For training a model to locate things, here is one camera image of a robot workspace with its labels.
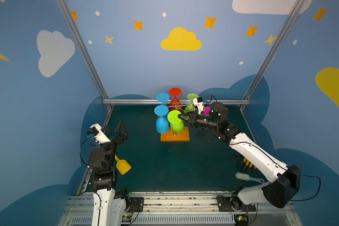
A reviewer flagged right small circuit board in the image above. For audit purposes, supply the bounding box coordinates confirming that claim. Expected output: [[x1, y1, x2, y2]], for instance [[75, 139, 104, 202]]
[[234, 215, 249, 226]]

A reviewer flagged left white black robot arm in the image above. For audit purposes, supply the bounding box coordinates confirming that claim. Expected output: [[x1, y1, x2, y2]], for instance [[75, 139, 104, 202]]
[[86, 121, 130, 226]]

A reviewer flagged back aluminium crossbar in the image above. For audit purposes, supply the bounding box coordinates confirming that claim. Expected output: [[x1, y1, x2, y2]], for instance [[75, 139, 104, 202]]
[[102, 98, 250, 105]]

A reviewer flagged aluminium frame post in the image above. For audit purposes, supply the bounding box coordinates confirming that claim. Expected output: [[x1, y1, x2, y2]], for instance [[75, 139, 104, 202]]
[[55, 0, 113, 111], [239, 0, 306, 111]]

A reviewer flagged right aluminium frame post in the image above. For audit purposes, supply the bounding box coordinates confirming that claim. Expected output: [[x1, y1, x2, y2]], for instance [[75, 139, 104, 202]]
[[239, 0, 306, 111]]

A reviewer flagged blue wine glass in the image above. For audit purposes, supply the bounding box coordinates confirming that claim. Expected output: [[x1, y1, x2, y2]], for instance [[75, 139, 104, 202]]
[[156, 93, 170, 106], [154, 105, 169, 134]]

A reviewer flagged small circuit board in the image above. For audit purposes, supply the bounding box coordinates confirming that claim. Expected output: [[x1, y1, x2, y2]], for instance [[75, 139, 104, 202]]
[[234, 215, 249, 226], [121, 215, 133, 224]]

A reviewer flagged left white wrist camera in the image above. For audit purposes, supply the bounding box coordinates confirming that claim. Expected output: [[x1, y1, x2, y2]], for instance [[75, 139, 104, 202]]
[[86, 123, 111, 145]]

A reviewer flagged left aluminium frame post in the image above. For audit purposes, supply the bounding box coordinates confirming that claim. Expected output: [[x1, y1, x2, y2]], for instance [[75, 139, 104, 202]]
[[55, 0, 113, 111]]

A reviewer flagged green wine glass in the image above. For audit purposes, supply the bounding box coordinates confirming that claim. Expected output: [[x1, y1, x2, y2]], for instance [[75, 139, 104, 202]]
[[183, 93, 199, 113], [167, 110, 185, 134]]

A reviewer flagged white cleaning brush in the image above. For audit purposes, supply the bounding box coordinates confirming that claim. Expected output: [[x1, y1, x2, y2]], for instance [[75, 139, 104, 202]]
[[235, 172, 265, 184]]

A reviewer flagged red wine glass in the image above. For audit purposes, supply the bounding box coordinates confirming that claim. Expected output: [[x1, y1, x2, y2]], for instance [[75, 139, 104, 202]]
[[169, 88, 182, 111]]

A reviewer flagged yellow toy shovel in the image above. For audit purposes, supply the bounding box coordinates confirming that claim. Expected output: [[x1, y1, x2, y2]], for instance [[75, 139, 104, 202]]
[[115, 156, 131, 175]]

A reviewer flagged wooden base wire glass rack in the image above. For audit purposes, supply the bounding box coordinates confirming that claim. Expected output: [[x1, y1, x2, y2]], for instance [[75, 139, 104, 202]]
[[160, 97, 199, 142]]

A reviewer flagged left small circuit board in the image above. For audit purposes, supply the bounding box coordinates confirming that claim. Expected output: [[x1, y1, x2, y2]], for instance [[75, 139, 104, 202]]
[[121, 215, 133, 224]]

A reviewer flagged back blue wine glass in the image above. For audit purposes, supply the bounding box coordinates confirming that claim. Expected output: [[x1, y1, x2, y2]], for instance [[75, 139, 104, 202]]
[[156, 93, 170, 106]]

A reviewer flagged aluminium rail base frame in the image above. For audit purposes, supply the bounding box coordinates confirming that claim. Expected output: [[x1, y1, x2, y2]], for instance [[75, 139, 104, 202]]
[[58, 191, 302, 226]]

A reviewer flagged front blue wine glass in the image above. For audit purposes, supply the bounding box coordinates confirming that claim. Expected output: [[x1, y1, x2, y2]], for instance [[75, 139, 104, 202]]
[[154, 105, 169, 134]]

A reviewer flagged yellow black work glove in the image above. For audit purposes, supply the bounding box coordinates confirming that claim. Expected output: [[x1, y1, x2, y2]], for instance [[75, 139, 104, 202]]
[[235, 152, 257, 172]]

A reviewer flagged pink wine glass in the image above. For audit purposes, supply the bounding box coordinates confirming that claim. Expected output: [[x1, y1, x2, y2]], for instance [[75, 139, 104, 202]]
[[202, 106, 211, 116]]

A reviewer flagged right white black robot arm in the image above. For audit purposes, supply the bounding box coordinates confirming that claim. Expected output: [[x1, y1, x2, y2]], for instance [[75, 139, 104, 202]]
[[174, 102, 301, 211]]

